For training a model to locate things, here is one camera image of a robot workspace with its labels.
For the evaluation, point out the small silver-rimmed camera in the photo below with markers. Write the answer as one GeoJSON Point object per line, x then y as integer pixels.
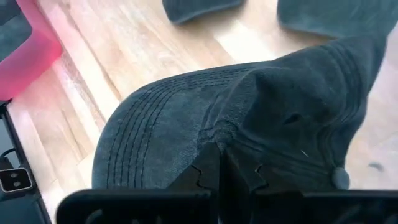
{"type": "Point", "coordinates": [14, 180]}

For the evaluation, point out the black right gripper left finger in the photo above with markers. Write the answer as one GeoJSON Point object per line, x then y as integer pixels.
{"type": "Point", "coordinates": [208, 174]}

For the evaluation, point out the red plastic tray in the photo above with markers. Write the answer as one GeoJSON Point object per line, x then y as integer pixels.
{"type": "Point", "coordinates": [31, 62]}

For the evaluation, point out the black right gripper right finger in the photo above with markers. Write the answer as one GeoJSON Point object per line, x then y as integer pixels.
{"type": "Point", "coordinates": [239, 180]}

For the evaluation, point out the dark grey baseball cap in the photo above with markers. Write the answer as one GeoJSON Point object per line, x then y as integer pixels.
{"type": "Point", "coordinates": [339, 15]}
{"type": "Point", "coordinates": [202, 9]}
{"type": "Point", "coordinates": [186, 118]}

